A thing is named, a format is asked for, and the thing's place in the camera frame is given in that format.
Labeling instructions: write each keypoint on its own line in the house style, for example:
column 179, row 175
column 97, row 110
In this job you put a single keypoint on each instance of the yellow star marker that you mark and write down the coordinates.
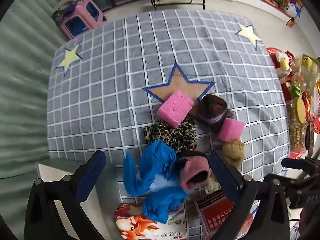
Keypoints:
column 68, row 57
column 248, row 33

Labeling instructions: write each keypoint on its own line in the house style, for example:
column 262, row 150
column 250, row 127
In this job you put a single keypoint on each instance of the white and blue plush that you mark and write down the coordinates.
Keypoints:
column 297, row 8

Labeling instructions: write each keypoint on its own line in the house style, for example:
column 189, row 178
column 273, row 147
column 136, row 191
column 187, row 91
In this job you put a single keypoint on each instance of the pink and black sock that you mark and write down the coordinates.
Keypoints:
column 193, row 170

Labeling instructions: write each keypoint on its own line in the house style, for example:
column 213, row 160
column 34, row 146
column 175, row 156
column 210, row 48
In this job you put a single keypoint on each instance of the dark knitted hat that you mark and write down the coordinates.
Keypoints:
column 212, row 110

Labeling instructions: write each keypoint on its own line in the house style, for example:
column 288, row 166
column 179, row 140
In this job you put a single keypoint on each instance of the small pink foam sponge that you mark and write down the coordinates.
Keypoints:
column 230, row 129

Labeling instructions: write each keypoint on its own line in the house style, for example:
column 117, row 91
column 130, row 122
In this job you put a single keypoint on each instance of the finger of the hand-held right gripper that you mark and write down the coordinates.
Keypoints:
column 293, row 164
column 300, row 192

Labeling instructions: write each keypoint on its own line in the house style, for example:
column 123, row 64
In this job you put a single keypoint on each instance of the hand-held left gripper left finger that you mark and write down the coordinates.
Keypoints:
column 91, row 177

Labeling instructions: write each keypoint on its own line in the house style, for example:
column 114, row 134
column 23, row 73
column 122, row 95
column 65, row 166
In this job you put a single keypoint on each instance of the brown star marker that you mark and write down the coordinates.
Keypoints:
column 180, row 87

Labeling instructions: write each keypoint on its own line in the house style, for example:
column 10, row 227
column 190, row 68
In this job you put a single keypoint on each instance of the pink plastic stool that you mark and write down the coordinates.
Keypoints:
column 80, row 15

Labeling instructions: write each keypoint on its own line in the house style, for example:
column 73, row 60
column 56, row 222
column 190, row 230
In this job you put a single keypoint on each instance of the cream polka dot cloth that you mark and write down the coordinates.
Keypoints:
column 212, row 186

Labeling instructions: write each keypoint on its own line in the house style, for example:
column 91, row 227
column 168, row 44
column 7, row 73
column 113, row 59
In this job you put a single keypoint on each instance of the red patterned box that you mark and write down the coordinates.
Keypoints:
column 217, row 215

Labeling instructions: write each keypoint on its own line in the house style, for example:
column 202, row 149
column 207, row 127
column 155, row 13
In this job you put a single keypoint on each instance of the blue rubber glove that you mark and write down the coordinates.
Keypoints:
column 155, row 160

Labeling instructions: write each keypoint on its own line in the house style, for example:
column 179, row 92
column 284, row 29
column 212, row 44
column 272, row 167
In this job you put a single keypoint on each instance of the potted red flowers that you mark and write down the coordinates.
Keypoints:
column 281, row 1

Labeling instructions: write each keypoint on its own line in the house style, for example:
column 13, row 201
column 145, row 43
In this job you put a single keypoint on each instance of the jar with yellow lid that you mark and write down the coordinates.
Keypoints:
column 298, row 120

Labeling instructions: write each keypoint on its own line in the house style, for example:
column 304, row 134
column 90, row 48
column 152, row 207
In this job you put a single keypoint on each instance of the leopard print cloth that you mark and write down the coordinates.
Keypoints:
column 170, row 135

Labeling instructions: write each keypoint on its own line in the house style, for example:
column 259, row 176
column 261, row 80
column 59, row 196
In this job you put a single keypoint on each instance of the beige knitted cloth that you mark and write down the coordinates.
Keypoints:
column 233, row 151

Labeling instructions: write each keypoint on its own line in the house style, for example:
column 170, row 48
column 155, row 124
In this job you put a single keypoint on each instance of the grey checkered tablecloth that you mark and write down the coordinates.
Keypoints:
column 100, row 80

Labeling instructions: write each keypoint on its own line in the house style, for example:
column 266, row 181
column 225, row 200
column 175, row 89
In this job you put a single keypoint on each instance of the large pink foam sponge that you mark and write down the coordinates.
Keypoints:
column 176, row 107

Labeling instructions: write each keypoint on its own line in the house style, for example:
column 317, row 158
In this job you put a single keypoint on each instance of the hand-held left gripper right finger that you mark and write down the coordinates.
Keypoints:
column 225, row 177

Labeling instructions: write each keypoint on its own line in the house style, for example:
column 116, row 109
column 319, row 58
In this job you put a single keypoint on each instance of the pile of snack packets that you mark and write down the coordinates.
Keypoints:
column 303, row 85

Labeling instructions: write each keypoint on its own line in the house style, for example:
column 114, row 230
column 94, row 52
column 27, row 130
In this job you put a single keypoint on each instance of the blue cloth with fluffy trim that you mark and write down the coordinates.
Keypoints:
column 162, row 202

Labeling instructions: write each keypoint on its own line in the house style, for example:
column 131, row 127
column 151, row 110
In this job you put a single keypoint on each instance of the white fruit print box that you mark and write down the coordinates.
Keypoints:
column 135, row 226

